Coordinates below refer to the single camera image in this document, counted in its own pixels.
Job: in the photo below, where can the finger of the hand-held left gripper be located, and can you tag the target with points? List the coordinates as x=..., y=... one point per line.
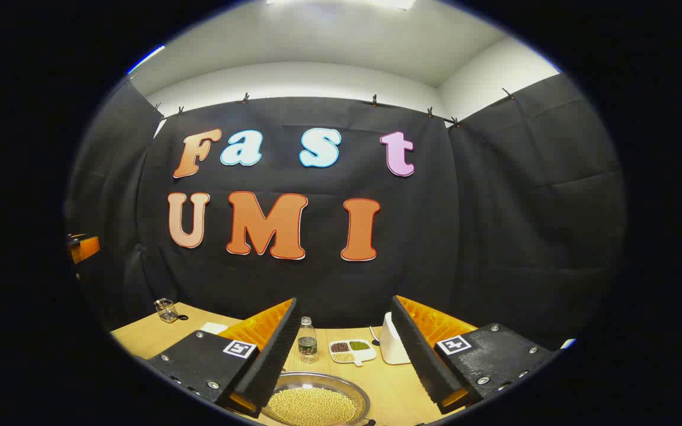
x=86, y=248

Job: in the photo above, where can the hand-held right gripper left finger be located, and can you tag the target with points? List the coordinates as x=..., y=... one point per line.
x=276, y=355

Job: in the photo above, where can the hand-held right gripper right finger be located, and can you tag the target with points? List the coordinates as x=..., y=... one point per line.
x=421, y=355

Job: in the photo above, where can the pile of yellow soybeans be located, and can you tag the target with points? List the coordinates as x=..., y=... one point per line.
x=311, y=408

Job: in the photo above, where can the white toaster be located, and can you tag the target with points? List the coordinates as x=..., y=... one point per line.
x=389, y=349

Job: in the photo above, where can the clear plastic water bottle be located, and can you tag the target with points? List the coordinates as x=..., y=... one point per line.
x=308, y=346

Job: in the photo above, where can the white divided dish of beans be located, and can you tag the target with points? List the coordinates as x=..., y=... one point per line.
x=353, y=355

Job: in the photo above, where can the clear glass cup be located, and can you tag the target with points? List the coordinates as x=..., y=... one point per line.
x=166, y=310

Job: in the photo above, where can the black backdrop cloth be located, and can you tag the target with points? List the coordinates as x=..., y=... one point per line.
x=436, y=236

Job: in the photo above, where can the white panel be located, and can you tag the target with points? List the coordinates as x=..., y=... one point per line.
x=568, y=343

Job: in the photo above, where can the row of small black clips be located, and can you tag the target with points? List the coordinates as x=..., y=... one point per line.
x=373, y=100

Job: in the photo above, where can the ceiling light panel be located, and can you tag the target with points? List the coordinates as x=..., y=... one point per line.
x=341, y=3

